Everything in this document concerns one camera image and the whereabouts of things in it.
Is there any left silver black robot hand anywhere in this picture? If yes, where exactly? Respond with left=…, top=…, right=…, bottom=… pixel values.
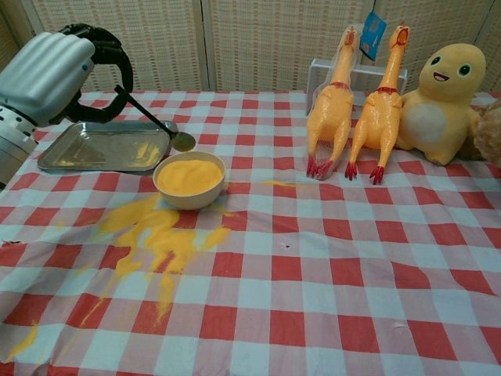
left=0, top=23, right=134, bottom=127

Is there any dark metal spoon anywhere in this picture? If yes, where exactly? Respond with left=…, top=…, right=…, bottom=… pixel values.
left=113, top=85, right=196, bottom=152

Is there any beige bowl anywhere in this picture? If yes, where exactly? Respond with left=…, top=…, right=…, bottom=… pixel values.
left=152, top=150, right=227, bottom=211

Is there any rectangular metal tray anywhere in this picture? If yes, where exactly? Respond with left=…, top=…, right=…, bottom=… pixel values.
left=37, top=120, right=179, bottom=175

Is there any beige woven folding screen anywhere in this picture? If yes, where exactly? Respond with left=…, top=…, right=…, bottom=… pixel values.
left=0, top=0, right=501, bottom=95

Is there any plastic-wrapped yellow rubber chicken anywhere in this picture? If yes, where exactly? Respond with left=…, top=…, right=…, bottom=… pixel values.
left=306, top=23, right=361, bottom=181

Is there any blue hang tag card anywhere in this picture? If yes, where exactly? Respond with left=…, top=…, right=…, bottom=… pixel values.
left=359, top=10, right=388, bottom=62

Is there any red white checkered tablecloth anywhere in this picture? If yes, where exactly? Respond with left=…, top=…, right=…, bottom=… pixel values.
left=0, top=89, right=501, bottom=376

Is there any yellow plush duck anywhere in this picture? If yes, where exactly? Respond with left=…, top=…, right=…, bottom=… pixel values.
left=395, top=42, right=487, bottom=165

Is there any brown teddy bear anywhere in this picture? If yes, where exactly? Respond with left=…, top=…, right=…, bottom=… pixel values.
left=456, top=102, right=501, bottom=168

